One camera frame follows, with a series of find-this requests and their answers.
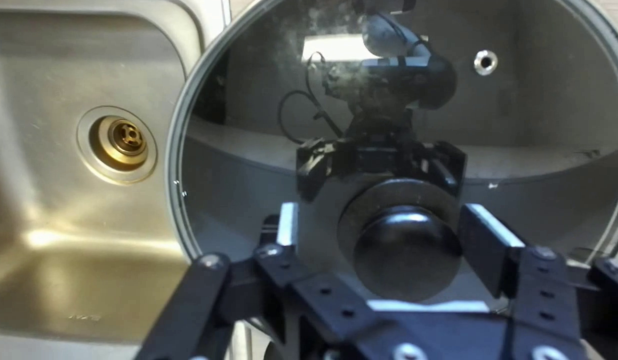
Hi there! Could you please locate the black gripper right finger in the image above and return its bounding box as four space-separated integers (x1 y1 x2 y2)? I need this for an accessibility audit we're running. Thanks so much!
456 202 618 360

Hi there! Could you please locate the stainless steel double sink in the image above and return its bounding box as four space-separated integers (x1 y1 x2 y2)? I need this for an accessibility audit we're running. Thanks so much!
0 0 257 360

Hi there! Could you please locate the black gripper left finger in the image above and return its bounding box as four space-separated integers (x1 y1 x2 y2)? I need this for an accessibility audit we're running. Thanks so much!
134 200 373 360

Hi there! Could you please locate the dark blue cooking pot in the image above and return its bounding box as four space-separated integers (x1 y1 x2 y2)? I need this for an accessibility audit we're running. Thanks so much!
167 0 618 302

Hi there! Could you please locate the glass lid with black knob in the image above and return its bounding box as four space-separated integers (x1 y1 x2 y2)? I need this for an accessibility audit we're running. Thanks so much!
167 0 618 304

